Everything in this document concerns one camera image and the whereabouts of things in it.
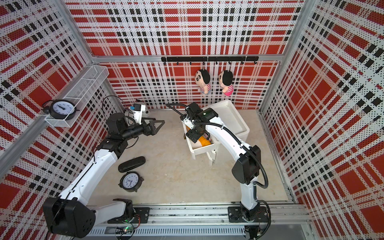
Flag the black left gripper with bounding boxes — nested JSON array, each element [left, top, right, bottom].
[[121, 117, 165, 141]]

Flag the orange microphone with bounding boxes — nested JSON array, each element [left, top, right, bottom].
[[185, 133, 212, 149]]

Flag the white top drawer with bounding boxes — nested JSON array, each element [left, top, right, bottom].
[[183, 123, 220, 166]]

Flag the black glasses case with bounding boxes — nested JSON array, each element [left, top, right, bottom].
[[118, 156, 146, 173]]

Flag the black alarm clock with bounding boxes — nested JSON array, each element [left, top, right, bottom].
[[43, 100, 77, 121], [119, 172, 144, 193]]

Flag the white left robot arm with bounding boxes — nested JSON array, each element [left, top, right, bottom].
[[43, 113, 165, 238]]

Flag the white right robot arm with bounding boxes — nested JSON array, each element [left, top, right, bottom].
[[180, 103, 271, 223]]

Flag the white plastic drawer cabinet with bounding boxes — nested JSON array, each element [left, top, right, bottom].
[[201, 99, 250, 151]]

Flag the grey white husky plush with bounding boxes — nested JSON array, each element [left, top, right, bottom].
[[141, 106, 150, 117]]

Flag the blue-shorts plush doll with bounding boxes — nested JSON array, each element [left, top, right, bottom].
[[195, 69, 211, 95]]

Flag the pink-dressed plush doll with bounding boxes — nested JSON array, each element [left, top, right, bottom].
[[219, 70, 234, 97]]

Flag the black alarm clock in basket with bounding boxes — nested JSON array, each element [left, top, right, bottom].
[[43, 100, 77, 121]]

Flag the green circuit board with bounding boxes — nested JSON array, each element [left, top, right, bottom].
[[115, 226, 136, 236]]

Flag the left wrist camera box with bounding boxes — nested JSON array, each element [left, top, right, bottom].
[[130, 103, 146, 125]]

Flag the white wire wall basket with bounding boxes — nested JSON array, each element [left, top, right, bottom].
[[45, 65, 109, 128]]

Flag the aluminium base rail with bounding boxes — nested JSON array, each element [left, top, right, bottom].
[[88, 202, 316, 240]]

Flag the black wall hook rail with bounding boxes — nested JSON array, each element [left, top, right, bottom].
[[161, 56, 260, 64]]

